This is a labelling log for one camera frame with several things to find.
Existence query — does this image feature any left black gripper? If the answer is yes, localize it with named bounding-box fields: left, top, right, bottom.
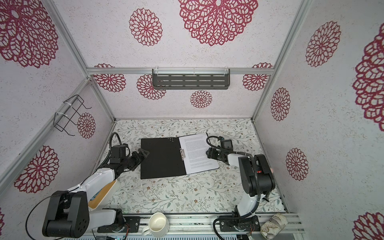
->
left=122, top=148, right=150, bottom=171

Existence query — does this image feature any text printed paper sheet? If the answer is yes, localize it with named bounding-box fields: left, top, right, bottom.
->
left=179, top=133, right=219, bottom=175

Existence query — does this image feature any red black file folder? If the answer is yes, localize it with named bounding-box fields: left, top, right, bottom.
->
left=140, top=133, right=220, bottom=180

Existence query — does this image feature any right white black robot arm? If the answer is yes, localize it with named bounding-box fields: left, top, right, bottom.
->
left=206, top=136, right=276, bottom=240

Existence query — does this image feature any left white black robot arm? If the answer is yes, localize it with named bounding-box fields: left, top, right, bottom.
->
left=42, top=140, right=150, bottom=240

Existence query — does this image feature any wooden tray with white rim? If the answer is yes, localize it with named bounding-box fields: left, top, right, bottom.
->
left=88, top=180, right=121, bottom=212

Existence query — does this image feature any white ceramic mug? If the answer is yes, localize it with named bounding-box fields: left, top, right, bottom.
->
left=142, top=213, right=170, bottom=238

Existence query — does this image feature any marbled grey cup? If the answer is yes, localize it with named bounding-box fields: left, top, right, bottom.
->
left=260, top=213, right=288, bottom=240

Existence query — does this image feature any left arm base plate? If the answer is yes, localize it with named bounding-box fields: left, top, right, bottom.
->
left=97, top=216, right=141, bottom=233

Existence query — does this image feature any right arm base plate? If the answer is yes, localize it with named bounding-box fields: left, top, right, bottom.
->
left=219, top=215, right=261, bottom=232

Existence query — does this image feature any black wire wall rack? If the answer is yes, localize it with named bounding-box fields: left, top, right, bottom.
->
left=53, top=95, right=92, bottom=137

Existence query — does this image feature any grey metal wall shelf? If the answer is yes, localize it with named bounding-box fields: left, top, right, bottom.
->
left=152, top=69, right=231, bottom=90

